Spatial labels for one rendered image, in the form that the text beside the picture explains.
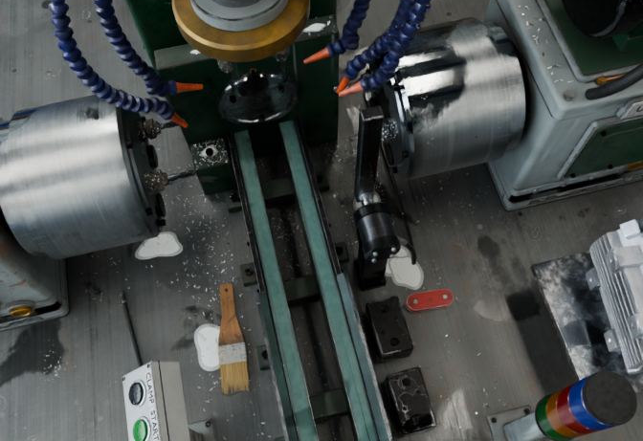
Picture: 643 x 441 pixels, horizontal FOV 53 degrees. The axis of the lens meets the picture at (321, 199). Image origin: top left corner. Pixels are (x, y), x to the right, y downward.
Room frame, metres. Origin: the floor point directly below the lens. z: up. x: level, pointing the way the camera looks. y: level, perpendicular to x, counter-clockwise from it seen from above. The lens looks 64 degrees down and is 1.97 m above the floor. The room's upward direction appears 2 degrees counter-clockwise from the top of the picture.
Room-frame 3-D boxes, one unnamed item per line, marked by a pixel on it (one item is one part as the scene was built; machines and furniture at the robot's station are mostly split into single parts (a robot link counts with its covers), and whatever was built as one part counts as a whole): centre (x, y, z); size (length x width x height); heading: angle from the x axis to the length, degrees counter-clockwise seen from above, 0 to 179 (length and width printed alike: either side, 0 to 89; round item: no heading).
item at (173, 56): (0.72, 0.12, 0.97); 0.30 x 0.11 x 0.34; 102
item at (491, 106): (0.63, -0.24, 1.04); 0.41 x 0.25 x 0.25; 102
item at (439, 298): (0.34, -0.19, 0.81); 0.09 x 0.03 x 0.02; 97
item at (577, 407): (0.10, -0.32, 1.19); 0.06 x 0.06 x 0.04
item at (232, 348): (0.28, 0.18, 0.80); 0.21 x 0.05 x 0.01; 7
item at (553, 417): (0.10, -0.32, 1.10); 0.06 x 0.06 x 0.04
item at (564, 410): (0.10, -0.32, 1.14); 0.06 x 0.06 x 0.04
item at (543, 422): (0.10, -0.32, 1.05); 0.06 x 0.06 x 0.04
